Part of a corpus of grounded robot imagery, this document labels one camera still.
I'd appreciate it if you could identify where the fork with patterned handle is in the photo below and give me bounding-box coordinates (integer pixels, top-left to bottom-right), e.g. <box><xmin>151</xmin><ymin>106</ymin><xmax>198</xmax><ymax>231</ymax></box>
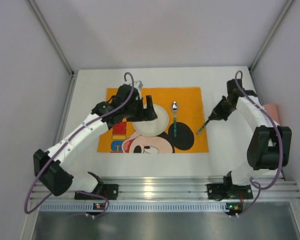
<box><xmin>196</xmin><ymin>119</ymin><xmax>211</xmax><ymax>135</ymax></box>

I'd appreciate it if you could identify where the cream round plate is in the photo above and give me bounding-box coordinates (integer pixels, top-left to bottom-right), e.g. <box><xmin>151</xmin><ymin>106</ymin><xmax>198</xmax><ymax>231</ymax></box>
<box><xmin>132</xmin><ymin>104</ymin><xmax>170</xmax><ymax>137</ymax></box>

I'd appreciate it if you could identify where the spoon with patterned handle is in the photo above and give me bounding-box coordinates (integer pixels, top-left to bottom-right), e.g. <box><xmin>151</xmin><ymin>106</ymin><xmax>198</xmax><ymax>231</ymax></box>
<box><xmin>171</xmin><ymin>101</ymin><xmax>179</xmax><ymax>138</ymax></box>

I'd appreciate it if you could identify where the orange cartoon mouse placemat cloth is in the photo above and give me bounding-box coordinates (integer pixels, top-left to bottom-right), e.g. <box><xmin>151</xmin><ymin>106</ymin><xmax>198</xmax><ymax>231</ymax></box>
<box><xmin>97</xmin><ymin>87</ymin><xmax>209</xmax><ymax>154</ymax></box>

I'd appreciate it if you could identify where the pink plastic cup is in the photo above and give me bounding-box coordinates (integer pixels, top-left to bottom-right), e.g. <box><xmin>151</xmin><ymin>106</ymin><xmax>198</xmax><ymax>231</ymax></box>
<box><xmin>263</xmin><ymin>103</ymin><xmax>281</xmax><ymax>125</ymax></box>

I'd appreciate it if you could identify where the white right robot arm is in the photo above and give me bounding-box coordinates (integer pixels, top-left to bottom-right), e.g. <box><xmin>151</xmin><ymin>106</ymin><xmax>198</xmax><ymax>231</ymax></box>
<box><xmin>208</xmin><ymin>79</ymin><xmax>292</xmax><ymax>190</ymax></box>

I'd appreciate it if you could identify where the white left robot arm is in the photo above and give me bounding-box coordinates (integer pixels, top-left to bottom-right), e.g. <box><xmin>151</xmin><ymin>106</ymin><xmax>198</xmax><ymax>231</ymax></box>
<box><xmin>33</xmin><ymin>81</ymin><xmax>157</xmax><ymax>196</ymax></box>

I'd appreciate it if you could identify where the left aluminium corner post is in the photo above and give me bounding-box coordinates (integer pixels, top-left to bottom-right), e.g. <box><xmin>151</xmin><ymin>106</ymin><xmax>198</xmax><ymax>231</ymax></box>
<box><xmin>27</xmin><ymin>0</ymin><xmax>76</xmax><ymax>76</ymax></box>

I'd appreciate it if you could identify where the aluminium corner post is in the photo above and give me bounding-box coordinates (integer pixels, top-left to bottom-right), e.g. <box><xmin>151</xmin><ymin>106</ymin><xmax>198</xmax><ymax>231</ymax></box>
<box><xmin>27</xmin><ymin>0</ymin><xmax>76</xmax><ymax>76</ymax></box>
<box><xmin>248</xmin><ymin>0</ymin><xmax>296</xmax><ymax>74</ymax></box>

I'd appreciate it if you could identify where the aluminium front frame rail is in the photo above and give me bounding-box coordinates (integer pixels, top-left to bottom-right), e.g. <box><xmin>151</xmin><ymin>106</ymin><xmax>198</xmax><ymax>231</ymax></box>
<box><xmin>103</xmin><ymin>177</ymin><xmax>300</xmax><ymax>202</ymax></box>

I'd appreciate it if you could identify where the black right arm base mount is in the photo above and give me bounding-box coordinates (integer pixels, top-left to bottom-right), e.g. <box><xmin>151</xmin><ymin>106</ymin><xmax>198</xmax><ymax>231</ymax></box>
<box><xmin>206</xmin><ymin>183</ymin><xmax>253</xmax><ymax>201</ymax></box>

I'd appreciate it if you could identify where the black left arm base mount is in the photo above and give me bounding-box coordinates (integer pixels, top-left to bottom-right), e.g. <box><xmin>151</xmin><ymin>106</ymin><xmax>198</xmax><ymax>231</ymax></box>
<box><xmin>74</xmin><ymin>183</ymin><xmax>119</xmax><ymax>200</ymax></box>

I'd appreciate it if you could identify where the slotted grey cable duct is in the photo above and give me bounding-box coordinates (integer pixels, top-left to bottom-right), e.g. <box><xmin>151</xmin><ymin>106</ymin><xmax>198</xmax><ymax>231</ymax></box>
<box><xmin>39</xmin><ymin>202</ymin><xmax>293</xmax><ymax>213</ymax></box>

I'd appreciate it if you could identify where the right aluminium corner post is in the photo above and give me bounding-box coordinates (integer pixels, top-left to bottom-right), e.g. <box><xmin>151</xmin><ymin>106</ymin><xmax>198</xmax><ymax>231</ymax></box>
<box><xmin>248</xmin><ymin>0</ymin><xmax>296</xmax><ymax>74</ymax></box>

